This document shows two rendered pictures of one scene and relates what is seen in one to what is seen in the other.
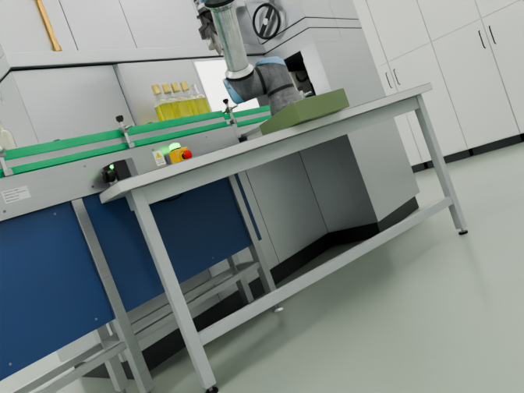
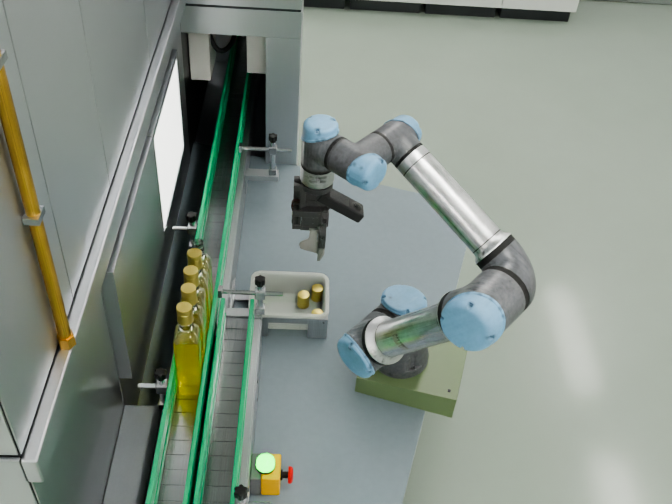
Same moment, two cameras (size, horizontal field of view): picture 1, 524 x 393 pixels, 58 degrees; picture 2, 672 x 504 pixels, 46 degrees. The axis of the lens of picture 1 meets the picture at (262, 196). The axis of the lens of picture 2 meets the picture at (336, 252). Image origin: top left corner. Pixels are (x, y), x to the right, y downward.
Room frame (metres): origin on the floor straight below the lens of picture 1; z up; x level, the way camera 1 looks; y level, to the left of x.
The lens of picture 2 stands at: (1.12, 0.88, 2.44)
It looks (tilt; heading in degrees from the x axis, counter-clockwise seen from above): 43 degrees down; 315
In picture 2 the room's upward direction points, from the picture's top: 5 degrees clockwise
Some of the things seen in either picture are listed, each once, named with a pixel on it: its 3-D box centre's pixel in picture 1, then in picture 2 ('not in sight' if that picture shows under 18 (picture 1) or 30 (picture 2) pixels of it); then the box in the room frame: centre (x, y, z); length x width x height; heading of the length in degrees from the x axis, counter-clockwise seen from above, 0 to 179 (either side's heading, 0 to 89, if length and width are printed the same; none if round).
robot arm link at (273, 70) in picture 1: (272, 75); (401, 315); (1.95, -0.21, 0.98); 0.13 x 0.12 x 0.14; 97
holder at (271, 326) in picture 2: (263, 136); (279, 305); (2.30, -0.11, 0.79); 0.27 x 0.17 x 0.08; 48
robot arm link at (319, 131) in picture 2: not in sight; (320, 144); (2.12, -0.05, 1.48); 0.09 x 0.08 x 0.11; 7
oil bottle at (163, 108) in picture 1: (168, 122); (189, 357); (2.16, 0.28, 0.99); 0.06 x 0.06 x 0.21; 49
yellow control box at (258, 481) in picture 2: (179, 159); (266, 474); (1.90, 0.26, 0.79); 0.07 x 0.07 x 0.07; 48
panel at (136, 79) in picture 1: (197, 90); (151, 196); (2.54, 0.13, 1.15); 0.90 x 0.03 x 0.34; 138
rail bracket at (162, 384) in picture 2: not in sight; (153, 389); (2.17, 0.38, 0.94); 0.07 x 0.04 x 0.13; 48
